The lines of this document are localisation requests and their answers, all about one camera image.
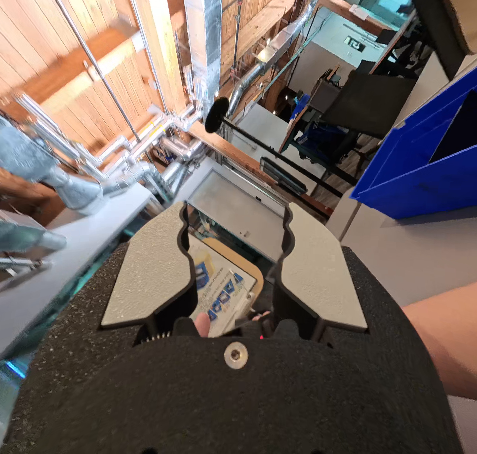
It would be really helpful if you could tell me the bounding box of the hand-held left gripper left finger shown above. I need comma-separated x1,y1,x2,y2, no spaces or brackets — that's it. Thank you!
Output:
101,201,199,335

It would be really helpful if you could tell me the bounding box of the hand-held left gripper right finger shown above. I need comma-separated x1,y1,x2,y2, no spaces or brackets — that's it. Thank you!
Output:
273,202,369,332

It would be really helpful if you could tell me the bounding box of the person's right forearm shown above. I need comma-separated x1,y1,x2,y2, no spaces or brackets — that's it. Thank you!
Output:
402,283,477,400

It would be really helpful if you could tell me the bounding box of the person's left hand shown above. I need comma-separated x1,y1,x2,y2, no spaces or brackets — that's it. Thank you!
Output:
194,312,212,338

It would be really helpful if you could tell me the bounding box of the printed instruction sheet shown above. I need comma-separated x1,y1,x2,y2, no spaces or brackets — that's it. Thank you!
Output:
189,245,258,337

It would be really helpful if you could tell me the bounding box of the white door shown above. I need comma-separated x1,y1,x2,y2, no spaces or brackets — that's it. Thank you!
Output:
184,167,295,263

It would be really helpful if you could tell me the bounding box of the blue plastic bin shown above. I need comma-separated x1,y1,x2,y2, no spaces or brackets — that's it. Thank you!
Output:
350,67,477,220

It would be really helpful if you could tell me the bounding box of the black pole with round disc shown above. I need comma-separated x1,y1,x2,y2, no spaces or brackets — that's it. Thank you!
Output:
204,97,358,186

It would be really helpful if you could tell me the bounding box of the black fabric panel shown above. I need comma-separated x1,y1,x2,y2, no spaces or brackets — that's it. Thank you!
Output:
320,69,418,140

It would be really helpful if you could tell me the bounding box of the grey metal duct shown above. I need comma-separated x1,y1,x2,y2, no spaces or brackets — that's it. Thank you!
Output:
0,115,105,216

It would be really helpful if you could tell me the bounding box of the silver rectangular foil duct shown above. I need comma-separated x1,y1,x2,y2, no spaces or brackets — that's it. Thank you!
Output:
181,0,224,121

